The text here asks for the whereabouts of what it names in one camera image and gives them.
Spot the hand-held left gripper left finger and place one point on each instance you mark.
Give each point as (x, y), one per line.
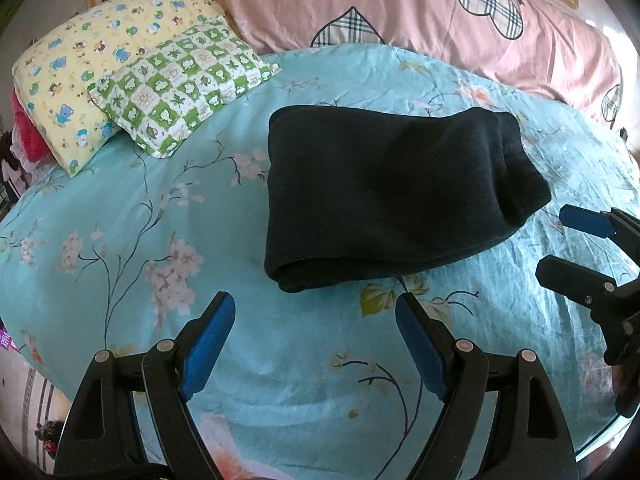
(210, 342)

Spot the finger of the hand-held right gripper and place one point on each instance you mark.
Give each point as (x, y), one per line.
(570, 275)
(582, 219)

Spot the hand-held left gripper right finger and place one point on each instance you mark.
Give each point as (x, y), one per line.
(422, 347)

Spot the black pants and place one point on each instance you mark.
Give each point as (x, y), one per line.
(390, 195)

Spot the teal floral bed sheet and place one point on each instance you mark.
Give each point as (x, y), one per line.
(150, 200)

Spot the green checkered pillow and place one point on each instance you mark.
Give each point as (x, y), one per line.
(180, 85)

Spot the red cloth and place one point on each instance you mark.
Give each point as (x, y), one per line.
(30, 135)

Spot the yellow cartoon print pillow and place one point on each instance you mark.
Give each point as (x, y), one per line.
(75, 60)

